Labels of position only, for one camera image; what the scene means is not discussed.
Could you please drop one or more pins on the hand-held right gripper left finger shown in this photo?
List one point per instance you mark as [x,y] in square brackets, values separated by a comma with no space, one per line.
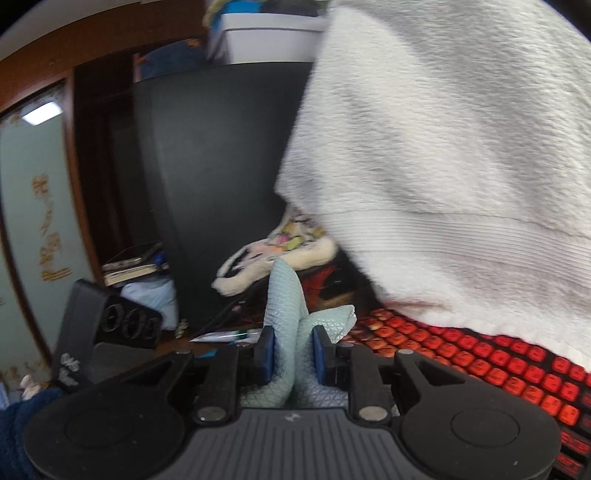
[269,355]

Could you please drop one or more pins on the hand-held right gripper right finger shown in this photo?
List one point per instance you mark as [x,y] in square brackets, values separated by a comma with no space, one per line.
[318,355]

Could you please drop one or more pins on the light blue cleaning cloth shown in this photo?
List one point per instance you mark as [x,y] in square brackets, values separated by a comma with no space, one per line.
[286,314]

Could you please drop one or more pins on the person's left forearm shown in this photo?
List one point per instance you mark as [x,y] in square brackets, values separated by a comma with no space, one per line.
[18,438]

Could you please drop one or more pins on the stack of books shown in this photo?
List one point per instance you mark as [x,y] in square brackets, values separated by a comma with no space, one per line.
[129,272]

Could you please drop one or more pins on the light blue plastic bag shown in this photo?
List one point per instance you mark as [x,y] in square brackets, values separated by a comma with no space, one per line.
[152,300]

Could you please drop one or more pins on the cream cartoon plush cushion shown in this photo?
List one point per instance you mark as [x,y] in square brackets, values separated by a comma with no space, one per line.
[277,258]

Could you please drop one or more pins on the frosted glass door gold pattern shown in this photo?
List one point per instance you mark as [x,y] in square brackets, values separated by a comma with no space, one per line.
[27,207]

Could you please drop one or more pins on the red and black keyboard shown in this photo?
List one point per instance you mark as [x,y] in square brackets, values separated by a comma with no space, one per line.
[485,364]

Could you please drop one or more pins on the black computer case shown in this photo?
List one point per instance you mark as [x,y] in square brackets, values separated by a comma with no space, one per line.
[207,184]

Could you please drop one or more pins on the white terry towel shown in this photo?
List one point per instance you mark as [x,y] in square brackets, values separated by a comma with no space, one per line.
[438,161]

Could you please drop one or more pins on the dark blue bag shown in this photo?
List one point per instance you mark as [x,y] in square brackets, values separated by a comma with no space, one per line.
[171,60]

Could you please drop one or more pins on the brown wooden wardrobe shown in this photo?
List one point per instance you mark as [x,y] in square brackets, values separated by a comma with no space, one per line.
[92,41]

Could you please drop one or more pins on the white storage box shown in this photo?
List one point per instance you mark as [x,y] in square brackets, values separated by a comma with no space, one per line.
[268,37]

